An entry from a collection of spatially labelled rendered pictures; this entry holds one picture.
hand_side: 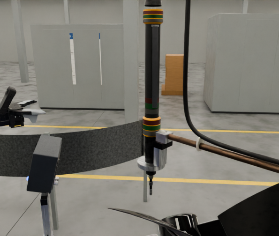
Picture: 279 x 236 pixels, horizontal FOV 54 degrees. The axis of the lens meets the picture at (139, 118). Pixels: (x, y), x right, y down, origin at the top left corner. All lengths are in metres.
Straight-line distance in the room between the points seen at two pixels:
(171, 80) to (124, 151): 6.13
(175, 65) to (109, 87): 2.68
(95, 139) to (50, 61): 4.69
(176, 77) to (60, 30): 3.75
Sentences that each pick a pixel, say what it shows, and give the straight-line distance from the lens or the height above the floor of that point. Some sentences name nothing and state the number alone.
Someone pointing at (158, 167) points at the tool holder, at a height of 1.45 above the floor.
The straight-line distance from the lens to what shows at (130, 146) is 2.74.
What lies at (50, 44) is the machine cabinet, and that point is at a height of 1.59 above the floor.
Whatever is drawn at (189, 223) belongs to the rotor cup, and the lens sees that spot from 0.82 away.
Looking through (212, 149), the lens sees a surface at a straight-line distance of 0.57.
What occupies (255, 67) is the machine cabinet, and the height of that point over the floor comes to 1.11.
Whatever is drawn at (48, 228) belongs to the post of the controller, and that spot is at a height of 0.90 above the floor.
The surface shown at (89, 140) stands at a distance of 2.52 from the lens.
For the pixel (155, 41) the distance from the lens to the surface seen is 0.61.
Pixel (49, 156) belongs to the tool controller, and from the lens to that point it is 1.30.
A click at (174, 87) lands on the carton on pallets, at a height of 0.24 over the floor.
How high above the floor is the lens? 1.74
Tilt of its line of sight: 16 degrees down
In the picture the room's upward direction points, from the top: straight up
